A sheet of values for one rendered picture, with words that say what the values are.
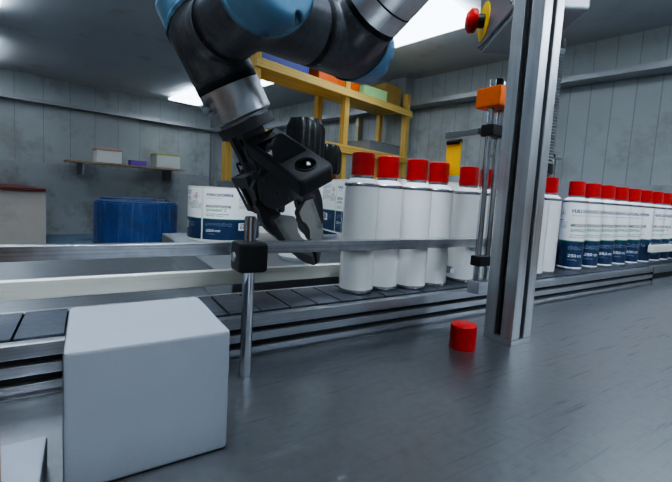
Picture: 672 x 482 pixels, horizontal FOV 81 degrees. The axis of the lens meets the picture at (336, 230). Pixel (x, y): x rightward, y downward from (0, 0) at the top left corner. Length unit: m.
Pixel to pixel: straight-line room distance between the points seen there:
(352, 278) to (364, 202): 0.11
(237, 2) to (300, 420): 0.37
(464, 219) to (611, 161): 4.35
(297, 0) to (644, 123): 4.75
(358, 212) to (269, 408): 0.29
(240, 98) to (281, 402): 0.33
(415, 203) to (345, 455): 0.39
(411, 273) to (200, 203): 0.65
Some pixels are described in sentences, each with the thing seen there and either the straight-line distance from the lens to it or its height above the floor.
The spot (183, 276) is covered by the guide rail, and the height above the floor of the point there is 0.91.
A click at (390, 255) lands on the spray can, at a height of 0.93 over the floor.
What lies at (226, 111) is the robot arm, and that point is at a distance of 0.49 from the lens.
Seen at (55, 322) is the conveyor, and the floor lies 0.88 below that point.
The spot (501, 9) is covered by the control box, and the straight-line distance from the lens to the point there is 0.70.
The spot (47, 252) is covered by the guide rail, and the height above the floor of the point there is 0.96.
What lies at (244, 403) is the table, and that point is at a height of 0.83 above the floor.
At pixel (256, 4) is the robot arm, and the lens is 0.39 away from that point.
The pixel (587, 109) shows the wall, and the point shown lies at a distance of 5.18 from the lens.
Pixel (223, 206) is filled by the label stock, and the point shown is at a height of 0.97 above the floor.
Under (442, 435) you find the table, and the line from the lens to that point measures 0.37.
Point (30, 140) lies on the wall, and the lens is 8.87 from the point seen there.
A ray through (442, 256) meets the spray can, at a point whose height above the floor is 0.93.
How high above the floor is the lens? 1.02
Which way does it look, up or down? 5 degrees down
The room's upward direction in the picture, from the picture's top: 3 degrees clockwise
